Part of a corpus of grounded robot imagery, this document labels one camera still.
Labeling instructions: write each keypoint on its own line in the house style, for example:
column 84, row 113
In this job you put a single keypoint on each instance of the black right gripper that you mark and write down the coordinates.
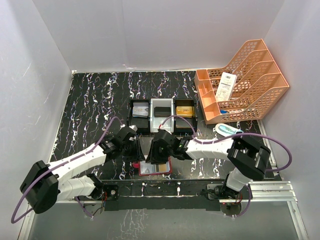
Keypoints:
column 152, row 157

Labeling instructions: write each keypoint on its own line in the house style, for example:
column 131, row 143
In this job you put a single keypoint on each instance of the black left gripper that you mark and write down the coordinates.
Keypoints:
column 138, row 155

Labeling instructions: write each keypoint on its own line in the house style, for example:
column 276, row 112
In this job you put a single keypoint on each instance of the red leather card holder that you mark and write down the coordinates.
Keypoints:
column 136, row 166

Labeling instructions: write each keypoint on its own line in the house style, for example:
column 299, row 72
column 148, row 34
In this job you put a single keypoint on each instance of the gold magnetic stripe card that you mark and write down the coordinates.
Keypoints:
column 162, row 168

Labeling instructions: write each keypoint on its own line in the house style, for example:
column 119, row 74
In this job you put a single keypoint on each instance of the white VIP chip card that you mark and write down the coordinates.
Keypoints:
column 146, row 168

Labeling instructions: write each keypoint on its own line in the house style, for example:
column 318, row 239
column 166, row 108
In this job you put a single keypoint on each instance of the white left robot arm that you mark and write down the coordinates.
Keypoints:
column 46, row 184

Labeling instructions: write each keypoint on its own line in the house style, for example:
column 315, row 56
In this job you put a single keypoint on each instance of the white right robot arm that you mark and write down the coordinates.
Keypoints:
column 249, row 157

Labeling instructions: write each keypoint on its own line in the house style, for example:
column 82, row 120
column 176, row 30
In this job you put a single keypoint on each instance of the black card in white bin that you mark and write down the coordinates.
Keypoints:
column 162, row 111

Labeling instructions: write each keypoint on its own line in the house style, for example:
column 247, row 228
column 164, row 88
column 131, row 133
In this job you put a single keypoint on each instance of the black bin left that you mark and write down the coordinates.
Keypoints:
column 142, row 124

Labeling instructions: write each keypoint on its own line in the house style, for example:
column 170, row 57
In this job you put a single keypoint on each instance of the black bin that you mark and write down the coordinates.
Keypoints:
column 181, row 126
column 142, row 124

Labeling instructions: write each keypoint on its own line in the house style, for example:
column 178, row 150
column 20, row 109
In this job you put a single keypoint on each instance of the white bin middle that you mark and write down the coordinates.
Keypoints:
column 167, row 123

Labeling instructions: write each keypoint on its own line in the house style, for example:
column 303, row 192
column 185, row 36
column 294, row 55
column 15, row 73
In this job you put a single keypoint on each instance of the black bin right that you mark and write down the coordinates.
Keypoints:
column 181, row 126

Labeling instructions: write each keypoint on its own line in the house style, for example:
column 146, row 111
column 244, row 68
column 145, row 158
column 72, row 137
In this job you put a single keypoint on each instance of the white blue tape dispenser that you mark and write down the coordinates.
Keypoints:
column 226, row 130

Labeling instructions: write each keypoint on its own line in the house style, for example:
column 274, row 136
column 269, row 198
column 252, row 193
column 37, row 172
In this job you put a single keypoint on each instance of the white paper receipt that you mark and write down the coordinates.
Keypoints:
column 225, row 87

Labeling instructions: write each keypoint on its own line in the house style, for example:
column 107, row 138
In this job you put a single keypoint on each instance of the orange plastic desk organizer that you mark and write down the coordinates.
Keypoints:
column 258, row 86

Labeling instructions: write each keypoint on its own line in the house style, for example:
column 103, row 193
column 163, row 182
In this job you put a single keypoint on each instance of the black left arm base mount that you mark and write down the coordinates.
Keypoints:
column 105, row 193

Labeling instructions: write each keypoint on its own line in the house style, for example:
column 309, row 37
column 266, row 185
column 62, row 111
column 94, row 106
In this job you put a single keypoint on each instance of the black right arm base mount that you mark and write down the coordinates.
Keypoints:
column 230, row 200

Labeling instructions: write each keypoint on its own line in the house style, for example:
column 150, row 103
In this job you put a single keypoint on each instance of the aluminium frame rail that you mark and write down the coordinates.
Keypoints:
column 174, row 210

